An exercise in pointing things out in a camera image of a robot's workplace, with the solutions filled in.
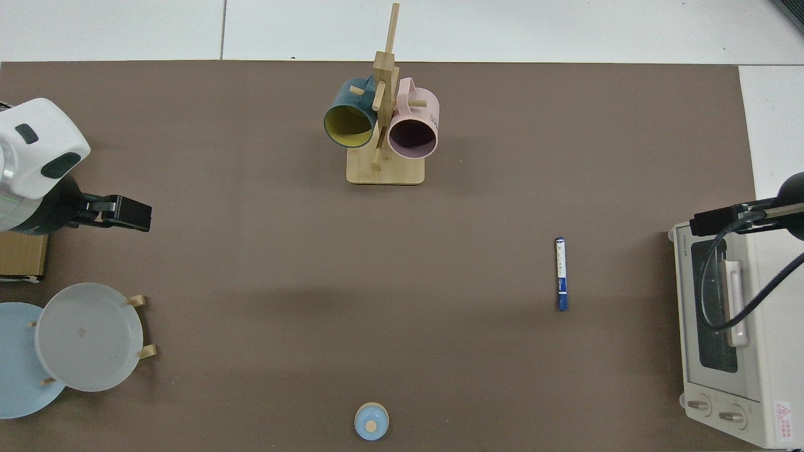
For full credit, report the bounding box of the blue and white marker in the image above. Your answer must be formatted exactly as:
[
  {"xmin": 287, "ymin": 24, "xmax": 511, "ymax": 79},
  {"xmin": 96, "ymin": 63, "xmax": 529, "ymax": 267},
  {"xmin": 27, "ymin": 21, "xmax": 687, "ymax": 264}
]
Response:
[{"xmin": 555, "ymin": 237, "xmax": 569, "ymax": 312}]

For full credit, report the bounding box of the wooden plate rack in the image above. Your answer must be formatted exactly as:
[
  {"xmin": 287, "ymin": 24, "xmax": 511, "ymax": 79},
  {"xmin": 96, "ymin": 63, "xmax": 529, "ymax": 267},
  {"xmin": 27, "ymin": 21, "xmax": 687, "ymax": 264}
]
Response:
[{"xmin": 28, "ymin": 294, "xmax": 158, "ymax": 385}]

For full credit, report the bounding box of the grey plate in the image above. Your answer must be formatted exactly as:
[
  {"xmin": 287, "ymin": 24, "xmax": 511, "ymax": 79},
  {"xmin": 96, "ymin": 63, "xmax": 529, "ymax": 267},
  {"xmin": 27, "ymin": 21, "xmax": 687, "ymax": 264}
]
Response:
[{"xmin": 35, "ymin": 282, "xmax": 144, "ymax": 393}]

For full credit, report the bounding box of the pale toaster oven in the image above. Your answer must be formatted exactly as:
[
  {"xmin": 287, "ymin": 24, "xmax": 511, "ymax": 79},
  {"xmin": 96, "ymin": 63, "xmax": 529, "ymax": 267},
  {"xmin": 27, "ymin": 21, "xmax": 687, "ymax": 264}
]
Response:
[{"xmin": 668, "ymin": 221, "xmax": 804, "ymax": 449}]

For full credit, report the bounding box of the light blue plate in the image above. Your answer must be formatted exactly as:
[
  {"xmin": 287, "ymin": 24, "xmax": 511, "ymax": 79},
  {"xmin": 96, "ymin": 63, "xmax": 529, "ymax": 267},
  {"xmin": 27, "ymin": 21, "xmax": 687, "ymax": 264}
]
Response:
[{"xmin": 0, "ymin": 303, "xmax": 67, "ymax": 419}]

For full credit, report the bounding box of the dark corner panel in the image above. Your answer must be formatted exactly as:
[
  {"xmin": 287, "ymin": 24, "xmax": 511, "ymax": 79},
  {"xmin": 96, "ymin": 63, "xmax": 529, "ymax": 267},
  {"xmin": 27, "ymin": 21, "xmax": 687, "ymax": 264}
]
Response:
[{"xmin": 769, "ymin": 0, "xmax": 804, "ymax": 33}]

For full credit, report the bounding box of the dark teal cup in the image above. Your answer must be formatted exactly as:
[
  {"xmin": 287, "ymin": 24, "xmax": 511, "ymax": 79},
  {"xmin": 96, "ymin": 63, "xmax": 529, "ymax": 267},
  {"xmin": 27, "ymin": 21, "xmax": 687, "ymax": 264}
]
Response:
[{"xmin": 323, "ymin": 77, "xmax": 379, "ymax": 149}]

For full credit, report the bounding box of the pink cup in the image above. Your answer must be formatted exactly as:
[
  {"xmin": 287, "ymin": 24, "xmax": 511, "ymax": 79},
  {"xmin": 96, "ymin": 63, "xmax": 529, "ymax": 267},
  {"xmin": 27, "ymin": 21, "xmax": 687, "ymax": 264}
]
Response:
[{"xmin": 387, "ymin": 77, "xmax": 440, "ymax": 159}]

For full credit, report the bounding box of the brown table cloth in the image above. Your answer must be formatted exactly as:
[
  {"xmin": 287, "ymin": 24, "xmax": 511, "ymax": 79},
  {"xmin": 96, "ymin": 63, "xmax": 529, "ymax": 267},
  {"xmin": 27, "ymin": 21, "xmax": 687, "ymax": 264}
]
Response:
[{"xmin": 0, "ymin": 60, "xmax": 758, "ymax": 452}]

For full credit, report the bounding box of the wooden cup stand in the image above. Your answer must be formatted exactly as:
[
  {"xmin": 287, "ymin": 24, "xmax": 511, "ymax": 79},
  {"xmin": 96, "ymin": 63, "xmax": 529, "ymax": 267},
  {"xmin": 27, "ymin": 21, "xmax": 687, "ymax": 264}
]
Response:
[{"xmin": 347, "ymin": 3, "xmax": 426, "ymax": 186}]

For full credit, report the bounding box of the small blue round thing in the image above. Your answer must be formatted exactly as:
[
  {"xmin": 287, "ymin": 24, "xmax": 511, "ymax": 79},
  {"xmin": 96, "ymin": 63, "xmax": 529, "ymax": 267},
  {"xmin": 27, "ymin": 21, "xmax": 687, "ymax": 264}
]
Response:
[{"xmin": 354, "ymin": 402, "xmax": 390, "ymax": 441}]

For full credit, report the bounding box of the wire basket with wooden floor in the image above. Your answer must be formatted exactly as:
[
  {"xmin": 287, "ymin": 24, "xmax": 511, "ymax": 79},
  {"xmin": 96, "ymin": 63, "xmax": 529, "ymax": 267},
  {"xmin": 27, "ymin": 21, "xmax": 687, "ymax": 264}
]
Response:
[{"xmin": 0, "ymin": 234, "xmax": 50, "ymax": 283}]

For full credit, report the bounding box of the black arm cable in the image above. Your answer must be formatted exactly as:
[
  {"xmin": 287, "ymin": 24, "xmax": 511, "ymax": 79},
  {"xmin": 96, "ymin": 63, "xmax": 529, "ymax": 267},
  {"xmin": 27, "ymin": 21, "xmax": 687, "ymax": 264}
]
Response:
[{"xmin": 699, "ymin": 210, "xmax": 804, "ymax": 331}]

